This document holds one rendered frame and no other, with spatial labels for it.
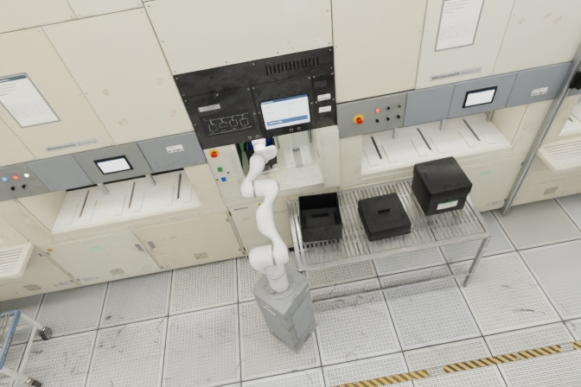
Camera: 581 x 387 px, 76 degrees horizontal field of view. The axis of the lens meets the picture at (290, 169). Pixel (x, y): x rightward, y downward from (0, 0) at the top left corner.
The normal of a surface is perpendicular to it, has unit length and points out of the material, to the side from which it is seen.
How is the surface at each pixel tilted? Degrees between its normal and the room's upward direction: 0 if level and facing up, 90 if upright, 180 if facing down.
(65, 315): 0
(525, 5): 90
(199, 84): 90
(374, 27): 90
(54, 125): 90
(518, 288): 0
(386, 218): 0
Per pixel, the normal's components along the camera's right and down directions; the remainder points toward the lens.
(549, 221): -0.12, -0.69
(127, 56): 0.14, 0.71
